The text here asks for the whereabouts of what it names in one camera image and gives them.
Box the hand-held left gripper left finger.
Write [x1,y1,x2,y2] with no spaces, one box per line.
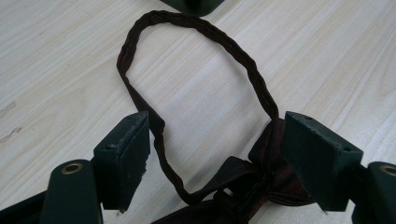
[92,110,151,215]

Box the dark rounded stand base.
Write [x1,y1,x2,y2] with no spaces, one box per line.
[160,0,226,18]

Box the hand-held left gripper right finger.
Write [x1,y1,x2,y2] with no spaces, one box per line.
[280,110,364,212]

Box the red striped necktie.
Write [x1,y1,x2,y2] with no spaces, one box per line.
[116,9,316,224]

